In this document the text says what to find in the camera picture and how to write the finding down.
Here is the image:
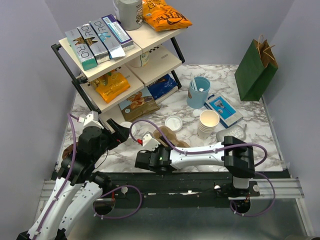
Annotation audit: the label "brown cardboard cup carrier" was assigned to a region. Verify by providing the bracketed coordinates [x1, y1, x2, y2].
[152, 126, 190, 148]

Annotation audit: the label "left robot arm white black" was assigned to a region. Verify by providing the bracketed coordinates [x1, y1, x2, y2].
[17, 118, 130, 240]

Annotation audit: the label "brown snack bag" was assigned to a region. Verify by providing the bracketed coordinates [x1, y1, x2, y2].
[119, 87, 160, 122]

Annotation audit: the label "yellow snack bag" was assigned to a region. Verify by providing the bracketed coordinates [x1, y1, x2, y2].
[90, 70, 131, 104]

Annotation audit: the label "stack of white paper cups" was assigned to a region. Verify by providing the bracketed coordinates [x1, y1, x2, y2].
[197, 109, 220, 140]

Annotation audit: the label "blue snack bag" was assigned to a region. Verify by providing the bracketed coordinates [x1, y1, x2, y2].
[147, 74, 177, 100]

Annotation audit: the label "teal RO box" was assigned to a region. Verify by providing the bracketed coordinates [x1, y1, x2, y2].
[65, 29, 98, 71]

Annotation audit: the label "brown RO box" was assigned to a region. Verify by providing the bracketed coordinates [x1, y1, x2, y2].
[77, 23, 110, 65]

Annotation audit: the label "blue razor box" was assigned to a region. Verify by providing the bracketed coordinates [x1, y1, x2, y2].
[204, 94, 243, 129]

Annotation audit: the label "blue RO box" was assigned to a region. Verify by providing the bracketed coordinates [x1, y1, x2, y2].
[89, 18, 126, 60]

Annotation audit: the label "light blue cup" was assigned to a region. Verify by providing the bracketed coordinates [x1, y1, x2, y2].
[186, 76, 211, 109]

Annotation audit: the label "silver glitter pouch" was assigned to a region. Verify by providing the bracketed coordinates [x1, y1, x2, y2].
[216, 124, 247, 142]

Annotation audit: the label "white stirrers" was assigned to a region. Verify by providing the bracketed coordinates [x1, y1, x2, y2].
[190, 73, 204, 92]

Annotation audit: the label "purple white box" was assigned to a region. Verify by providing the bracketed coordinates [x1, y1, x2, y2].
[101, 14, 135, 52]

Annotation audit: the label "grey canister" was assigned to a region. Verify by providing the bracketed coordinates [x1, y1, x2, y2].
[113, 0, 144, 31]

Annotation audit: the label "orange chips bag top shelf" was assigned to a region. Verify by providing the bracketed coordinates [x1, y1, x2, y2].
[142, 0, 193, 32]

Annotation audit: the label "green paper bag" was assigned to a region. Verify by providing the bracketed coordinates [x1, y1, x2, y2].
[234, 34, 278, 102]

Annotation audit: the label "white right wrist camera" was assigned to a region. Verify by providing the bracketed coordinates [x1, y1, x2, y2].
[137, 132, 161, 152]

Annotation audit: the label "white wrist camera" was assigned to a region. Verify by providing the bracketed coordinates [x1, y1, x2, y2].
[137, 132, 161, 152]
[77, 111, 104, 129]

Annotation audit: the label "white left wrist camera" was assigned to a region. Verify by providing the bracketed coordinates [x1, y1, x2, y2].
[77, 111, 104, 129]

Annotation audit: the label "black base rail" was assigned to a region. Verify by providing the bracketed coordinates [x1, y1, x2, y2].
[88, 170, 290, 209]

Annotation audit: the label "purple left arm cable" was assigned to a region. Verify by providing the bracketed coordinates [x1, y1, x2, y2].
[37, 112, 143, 238]

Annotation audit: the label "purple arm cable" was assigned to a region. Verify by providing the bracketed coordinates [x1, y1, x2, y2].
[129, 119, 277, 218]
[37, 112, 143, 238]

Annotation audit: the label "black frame beige shelf rack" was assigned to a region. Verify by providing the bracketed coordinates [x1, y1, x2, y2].
[51, 23, 185, 123]

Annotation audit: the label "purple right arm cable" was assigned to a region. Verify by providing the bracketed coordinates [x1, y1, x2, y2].
[129, 119, 277, 218]

